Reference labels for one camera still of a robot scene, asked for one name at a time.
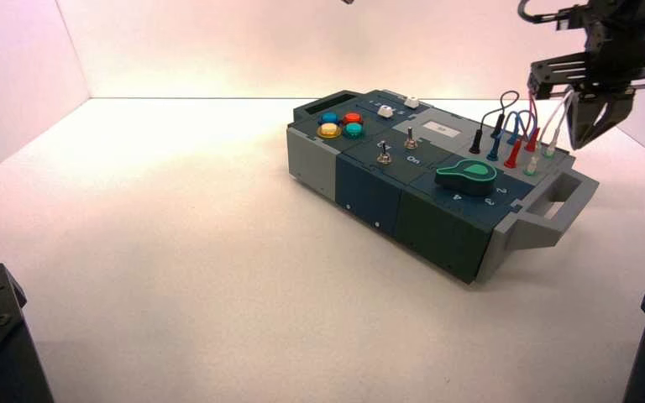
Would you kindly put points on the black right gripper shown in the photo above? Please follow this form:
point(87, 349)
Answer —
point(612, 55)

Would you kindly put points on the green rotary knob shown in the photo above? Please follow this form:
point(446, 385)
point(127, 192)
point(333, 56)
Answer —
point(464, 178)

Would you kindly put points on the grey and blue task box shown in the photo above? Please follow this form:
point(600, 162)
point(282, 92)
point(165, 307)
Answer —
point(367, 192)

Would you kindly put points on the metal toggle switch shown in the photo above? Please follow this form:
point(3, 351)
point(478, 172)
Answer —
point(383, 155)
point(410, 141)

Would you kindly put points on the white label plate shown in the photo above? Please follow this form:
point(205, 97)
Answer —
point(441, 129)

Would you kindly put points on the teal push button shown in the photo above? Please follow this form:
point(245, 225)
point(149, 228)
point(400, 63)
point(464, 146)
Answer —
point(353, 130)

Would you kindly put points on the yellow push button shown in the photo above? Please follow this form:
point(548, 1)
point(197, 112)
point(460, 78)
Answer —
point(329, 130)

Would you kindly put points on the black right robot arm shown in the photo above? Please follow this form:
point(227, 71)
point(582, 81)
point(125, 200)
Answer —
point(628, 8)

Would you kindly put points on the blue push button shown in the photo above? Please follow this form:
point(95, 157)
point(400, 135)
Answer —
point(329, 118)

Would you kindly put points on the red push button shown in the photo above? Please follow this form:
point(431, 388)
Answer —
point(352, 118)

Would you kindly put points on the white rocker switch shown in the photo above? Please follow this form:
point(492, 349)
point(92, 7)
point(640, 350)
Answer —
point(411, 102)
point(385, 112)

